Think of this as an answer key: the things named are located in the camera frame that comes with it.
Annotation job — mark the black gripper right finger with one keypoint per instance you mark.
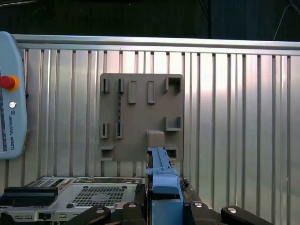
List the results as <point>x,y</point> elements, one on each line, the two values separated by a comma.
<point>234,216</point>

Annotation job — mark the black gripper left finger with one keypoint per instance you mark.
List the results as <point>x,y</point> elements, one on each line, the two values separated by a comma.
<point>93,216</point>

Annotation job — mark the hard disk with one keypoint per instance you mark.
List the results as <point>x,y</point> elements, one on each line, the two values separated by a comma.
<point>164,187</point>

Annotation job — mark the grey power supply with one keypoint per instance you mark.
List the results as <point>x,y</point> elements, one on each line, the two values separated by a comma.
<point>79,189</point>

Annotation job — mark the black PC case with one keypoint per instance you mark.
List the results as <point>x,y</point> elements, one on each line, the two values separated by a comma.
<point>58,204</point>

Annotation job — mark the grey parts rack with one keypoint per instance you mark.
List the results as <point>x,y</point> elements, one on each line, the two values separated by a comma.
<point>140,117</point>

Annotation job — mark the pale blue teach pendant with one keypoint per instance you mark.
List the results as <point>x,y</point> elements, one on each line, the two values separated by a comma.
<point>14,58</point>

